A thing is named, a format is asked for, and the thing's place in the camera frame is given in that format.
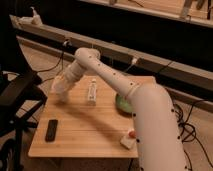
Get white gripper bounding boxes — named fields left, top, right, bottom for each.
left=51, top=63, right=86, bottom=103

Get white ceramic cup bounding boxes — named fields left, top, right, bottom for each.
left=52, top=91, right=61, bottom=101

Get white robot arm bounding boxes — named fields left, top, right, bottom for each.
left=51, top=48, right=187, bottom=171

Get black chair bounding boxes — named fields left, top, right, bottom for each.
left=0, top=69, right=48, bottom=171

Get black remote control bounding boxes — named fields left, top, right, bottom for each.
left=45, top=119, right=58, bottom=142

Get wooden table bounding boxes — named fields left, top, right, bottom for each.
left=28, top=76, right=137, bottom=158

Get green bowl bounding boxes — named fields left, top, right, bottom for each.
left=115, top=94, right=132, bottom=114

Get white spray bottle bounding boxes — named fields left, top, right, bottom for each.
left=31, top=6, right=43, bottom=26

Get red carrot toy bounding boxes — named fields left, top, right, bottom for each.
left=128, top=130, right=136, bottom=138

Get white sponge block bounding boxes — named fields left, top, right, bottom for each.
left=120, top=135, right=135, bottom=150

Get metal rail beam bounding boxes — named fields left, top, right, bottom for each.
left=11, top=16, right=213, bottom=91

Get black floor cables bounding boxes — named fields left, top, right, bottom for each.
left=173, top=99, right=213, bottom=171

